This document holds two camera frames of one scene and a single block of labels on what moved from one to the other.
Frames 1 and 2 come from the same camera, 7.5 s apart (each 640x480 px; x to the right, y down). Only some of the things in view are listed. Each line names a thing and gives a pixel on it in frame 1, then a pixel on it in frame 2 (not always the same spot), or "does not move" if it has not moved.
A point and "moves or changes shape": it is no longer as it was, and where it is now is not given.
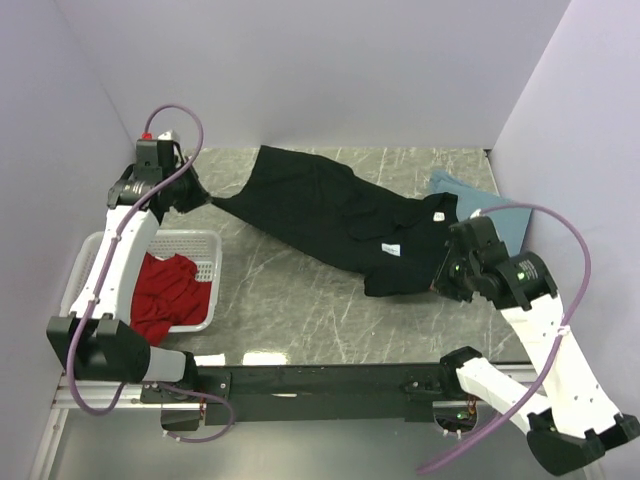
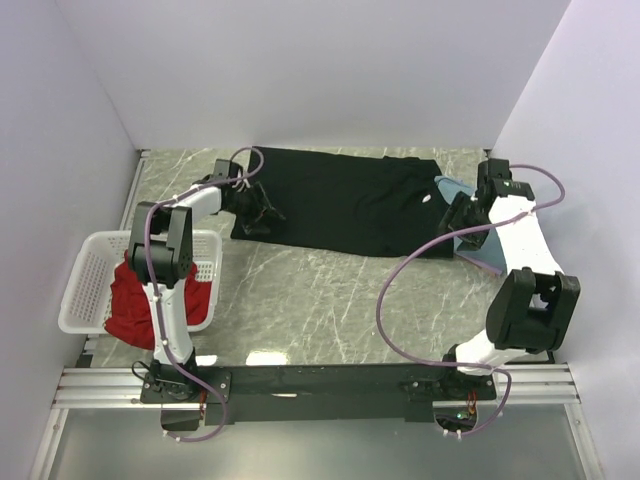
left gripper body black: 187,191 -> 248,209
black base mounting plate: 327,394 does not move
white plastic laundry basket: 202,247 does not move
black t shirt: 320,211 moves or changes shape
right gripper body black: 453,276 -> 462,215
